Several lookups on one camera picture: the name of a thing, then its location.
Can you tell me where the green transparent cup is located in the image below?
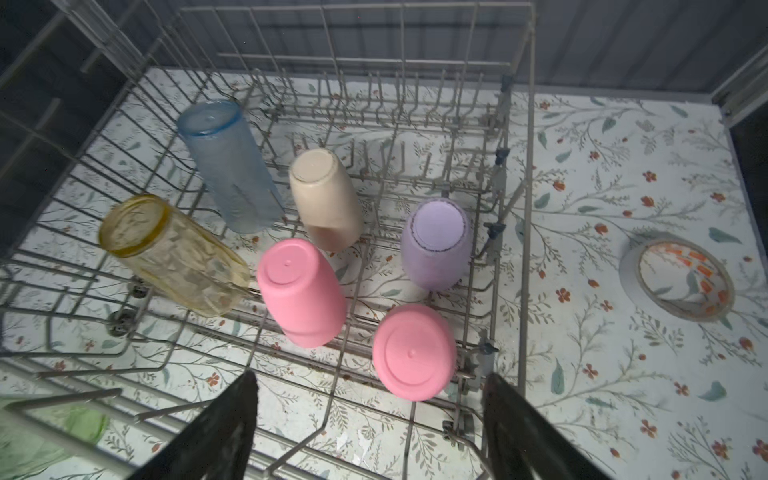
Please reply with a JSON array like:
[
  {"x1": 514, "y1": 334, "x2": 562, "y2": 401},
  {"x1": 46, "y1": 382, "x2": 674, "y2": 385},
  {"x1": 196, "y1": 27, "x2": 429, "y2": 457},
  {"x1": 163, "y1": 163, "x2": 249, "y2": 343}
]
[{"x1": 0, "y1": 395, "x2": 111, "y2": 480}]

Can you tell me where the beige cup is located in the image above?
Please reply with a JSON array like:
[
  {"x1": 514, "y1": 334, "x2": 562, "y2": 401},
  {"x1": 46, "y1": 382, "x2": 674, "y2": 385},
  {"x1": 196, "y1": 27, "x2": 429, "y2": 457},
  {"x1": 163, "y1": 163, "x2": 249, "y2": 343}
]
[{"x1": 289, "y1": 148, "x2": 364, "y2": 253}]

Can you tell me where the purple cup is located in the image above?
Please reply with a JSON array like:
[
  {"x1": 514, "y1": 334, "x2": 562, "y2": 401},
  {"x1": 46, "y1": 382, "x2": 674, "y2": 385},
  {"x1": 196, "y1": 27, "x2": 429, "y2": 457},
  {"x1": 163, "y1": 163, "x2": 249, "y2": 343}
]
[{"x1": 401, "y1": 198, "x2": 472, "y2": 292}]

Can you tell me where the pink cup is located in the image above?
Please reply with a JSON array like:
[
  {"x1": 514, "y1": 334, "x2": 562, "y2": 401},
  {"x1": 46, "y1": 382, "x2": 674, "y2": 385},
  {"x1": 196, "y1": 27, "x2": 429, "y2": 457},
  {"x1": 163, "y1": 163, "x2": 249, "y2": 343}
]
[
  {"x1": 256, "y1": 238, "x2": 347, "y2": 349},
  {"x1": 372, "y1": 304, "x2": 457, "y2": 401}
]

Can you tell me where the yellow transparent cup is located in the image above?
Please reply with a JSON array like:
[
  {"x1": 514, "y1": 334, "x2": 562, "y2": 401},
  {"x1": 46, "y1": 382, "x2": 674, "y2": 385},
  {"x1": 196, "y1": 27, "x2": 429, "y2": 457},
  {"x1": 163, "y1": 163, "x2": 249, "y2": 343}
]
[{"x1": 98, "y1": 195, "x2": 251, "y2": 317}]

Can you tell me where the grey wire dish rack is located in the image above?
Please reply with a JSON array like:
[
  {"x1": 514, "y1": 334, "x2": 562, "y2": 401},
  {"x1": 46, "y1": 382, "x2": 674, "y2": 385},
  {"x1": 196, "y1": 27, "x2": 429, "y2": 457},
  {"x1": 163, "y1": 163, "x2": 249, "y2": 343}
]
[{"x1": 1, "y1": 1, "x2": 532, "y2": 479}]

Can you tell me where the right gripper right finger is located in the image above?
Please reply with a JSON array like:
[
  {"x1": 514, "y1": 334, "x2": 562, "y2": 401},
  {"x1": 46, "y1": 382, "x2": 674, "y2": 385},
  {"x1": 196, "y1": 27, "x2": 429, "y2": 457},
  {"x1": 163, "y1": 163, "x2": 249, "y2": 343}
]
[{"x1": 483, "y1": 373, "x2": 607, "y2": 480}]

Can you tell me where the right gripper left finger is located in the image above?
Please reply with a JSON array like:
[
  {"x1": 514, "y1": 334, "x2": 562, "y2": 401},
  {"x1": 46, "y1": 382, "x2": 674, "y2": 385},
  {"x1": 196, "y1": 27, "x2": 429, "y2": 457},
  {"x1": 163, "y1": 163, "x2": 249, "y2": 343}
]
[{"x1": 131, "y1": 371, "x2": 258, "y2": 480}]

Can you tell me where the blue textured cup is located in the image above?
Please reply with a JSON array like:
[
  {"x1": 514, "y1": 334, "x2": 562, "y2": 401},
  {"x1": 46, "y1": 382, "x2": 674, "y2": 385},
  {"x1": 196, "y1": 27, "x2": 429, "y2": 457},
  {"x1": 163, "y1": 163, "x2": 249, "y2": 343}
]
[{"x1": 177, "y1": 100, "x2": 284, "y2": 235}]

